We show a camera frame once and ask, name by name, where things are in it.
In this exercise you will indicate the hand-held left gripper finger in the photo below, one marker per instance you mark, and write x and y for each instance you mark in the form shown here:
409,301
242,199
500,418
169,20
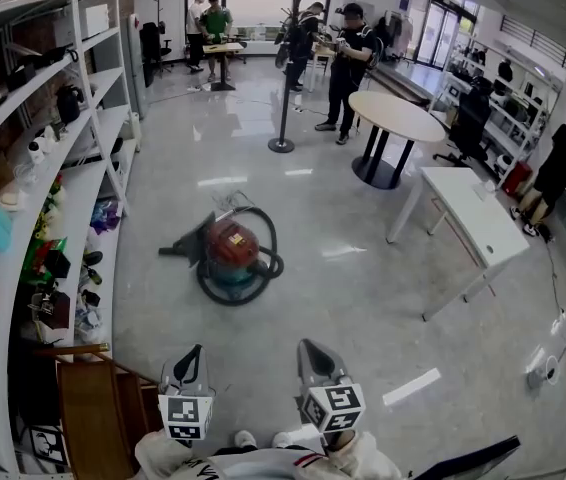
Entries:
205,374
169,372

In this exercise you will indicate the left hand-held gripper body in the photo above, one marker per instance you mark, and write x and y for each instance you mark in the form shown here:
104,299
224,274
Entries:
185,413

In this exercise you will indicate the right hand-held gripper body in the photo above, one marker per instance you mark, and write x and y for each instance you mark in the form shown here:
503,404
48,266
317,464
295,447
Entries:
338,405

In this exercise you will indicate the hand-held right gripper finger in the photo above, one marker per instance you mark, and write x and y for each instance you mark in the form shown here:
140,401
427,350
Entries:
328,363
302,368

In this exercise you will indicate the red vacuum cleaner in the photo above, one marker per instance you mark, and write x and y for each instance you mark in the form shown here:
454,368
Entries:
230,248

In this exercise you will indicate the person's right forearm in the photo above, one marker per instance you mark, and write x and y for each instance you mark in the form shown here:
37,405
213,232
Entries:
368,455

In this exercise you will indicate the person's left forearm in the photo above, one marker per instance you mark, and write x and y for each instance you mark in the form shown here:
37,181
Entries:
158,455

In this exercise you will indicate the person's black trousers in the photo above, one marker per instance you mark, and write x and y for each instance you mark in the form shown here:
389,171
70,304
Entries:
233,450

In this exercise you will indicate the person's left white shoe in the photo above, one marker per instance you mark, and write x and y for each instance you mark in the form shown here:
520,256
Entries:
245,438

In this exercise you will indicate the person's white shoe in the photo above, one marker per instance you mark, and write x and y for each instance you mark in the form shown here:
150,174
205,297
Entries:
281,439
245,438

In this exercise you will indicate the person's right white shoe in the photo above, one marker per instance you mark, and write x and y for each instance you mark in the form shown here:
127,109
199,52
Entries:
281,439

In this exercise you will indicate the wooden chair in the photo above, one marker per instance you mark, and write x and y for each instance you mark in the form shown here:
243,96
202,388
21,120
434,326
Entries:
88,413

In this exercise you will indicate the person's white jacket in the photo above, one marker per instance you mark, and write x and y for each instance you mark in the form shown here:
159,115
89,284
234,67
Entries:
263,465

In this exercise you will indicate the black gift box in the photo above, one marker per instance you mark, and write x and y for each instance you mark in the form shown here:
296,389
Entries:
58,264
55,310

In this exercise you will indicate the black rounded cap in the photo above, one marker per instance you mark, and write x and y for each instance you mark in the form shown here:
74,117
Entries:
93,258

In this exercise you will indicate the black head rig bar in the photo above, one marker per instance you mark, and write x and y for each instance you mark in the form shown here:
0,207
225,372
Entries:
468,460

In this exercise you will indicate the black framed picture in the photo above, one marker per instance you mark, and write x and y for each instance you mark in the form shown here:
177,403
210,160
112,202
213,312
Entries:
48,445

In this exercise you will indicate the purple foil bundle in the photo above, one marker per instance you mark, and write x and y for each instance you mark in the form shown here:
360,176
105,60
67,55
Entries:
104,216

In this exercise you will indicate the sunflower pot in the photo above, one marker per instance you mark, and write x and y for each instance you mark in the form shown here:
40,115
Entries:
40,228

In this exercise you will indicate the white flower pot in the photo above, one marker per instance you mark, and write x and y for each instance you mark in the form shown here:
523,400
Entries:
54,215

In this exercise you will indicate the white round floor device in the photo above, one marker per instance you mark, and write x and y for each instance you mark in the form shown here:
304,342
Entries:
538,378

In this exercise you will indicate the white rectangular desk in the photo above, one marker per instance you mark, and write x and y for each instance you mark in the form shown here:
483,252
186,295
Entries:
478,218

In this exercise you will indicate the red flower pot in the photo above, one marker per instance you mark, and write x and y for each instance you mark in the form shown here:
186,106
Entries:
57,184

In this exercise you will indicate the white waste bin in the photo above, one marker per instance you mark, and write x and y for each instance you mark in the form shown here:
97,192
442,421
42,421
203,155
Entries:
136,130

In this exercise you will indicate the round beige table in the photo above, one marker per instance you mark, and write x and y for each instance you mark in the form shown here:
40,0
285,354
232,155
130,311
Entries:
393,115

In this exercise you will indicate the red bin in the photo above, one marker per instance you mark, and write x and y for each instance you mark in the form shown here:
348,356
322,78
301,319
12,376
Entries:
517,178

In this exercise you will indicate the black coat stand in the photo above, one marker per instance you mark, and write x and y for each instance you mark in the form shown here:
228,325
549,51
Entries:
288,93

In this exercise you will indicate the black office chair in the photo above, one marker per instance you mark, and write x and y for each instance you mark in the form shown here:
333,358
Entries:
150,40
470,118

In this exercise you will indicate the black kettle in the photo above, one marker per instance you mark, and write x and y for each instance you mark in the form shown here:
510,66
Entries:
69,105

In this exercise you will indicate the white power strip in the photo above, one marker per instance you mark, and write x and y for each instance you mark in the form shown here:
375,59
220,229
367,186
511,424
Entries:
194,88

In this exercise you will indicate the grey tall cabinet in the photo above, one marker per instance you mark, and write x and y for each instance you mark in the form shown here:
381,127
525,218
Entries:
135,68

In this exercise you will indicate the white shelf rack with appliances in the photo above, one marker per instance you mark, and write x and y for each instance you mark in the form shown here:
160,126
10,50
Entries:
505,113

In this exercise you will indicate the light wooden table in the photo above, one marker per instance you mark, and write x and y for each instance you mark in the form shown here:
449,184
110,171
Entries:
323,52

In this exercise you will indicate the white appliance box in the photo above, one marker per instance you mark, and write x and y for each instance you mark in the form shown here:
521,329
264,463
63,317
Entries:
90,20

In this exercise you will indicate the black balcony railing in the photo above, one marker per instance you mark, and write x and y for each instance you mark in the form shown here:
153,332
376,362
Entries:
538,43

